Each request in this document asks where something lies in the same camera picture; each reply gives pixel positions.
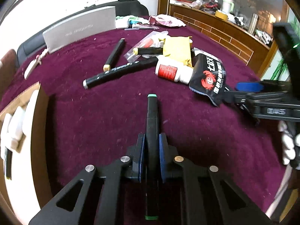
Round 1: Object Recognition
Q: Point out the black marker green cap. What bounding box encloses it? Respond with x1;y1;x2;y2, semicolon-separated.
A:
144;94;160;221

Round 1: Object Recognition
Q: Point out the clear bag red item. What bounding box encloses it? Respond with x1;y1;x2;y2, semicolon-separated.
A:
124;31;169;62

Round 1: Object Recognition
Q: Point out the black marker yellow cap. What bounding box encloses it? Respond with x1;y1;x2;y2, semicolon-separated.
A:
133;47;163;55

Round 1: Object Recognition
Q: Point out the steel thermos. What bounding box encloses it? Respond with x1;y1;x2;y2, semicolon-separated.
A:
248;13;259;35

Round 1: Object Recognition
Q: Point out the white bottle red label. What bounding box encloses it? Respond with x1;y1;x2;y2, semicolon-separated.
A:
155;56;193;84

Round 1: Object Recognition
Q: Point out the pink cloth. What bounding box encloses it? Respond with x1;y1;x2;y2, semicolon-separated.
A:
148;14;186;27

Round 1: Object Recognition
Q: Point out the yellow envelope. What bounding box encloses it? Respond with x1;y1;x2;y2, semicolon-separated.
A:
163;37;193;68

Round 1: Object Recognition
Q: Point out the white remote control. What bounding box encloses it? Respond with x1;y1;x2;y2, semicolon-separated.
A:
24;58;39;80

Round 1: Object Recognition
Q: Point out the white kettle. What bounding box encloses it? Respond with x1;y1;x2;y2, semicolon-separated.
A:
222;0;234;14

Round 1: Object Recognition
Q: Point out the brown armchair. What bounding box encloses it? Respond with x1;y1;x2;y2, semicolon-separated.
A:
0;49;17;98

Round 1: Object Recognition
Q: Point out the white tube red label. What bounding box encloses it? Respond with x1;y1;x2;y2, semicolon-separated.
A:
7;106;25;150

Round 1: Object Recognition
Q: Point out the green cloth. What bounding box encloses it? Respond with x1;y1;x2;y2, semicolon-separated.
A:
115;15;149;29

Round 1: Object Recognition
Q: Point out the black snack pouch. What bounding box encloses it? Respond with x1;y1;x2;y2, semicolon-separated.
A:
189;52;226;107

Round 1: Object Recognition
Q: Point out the maroon bed cover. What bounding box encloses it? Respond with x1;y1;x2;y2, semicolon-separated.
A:
0;16;289;225

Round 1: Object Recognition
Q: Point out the black marker white cap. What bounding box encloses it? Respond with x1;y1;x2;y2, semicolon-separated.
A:
82;57;158;89

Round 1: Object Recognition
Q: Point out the wooden shelf unit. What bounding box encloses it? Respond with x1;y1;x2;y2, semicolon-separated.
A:
158;0;289;77

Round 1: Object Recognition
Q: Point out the pink braided cord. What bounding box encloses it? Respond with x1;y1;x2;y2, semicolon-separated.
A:
34;48;50;64

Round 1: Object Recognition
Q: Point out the black sofa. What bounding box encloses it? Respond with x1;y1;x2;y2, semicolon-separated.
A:
17;0;149;67

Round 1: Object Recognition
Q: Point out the black marker gold cap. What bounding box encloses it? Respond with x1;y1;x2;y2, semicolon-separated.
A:
103;38;126;72

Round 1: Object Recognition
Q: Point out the clear plastic package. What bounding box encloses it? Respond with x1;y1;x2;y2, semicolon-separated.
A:
125;23;159;30

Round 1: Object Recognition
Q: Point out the cardboard box tray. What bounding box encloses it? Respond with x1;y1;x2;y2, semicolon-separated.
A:
1;82;52;224

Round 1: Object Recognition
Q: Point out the grey shoe box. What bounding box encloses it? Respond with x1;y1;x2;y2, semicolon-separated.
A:
43;6;116;53

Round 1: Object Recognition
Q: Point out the white gloved hand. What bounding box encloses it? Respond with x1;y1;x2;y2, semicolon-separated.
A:
278;121;299;170

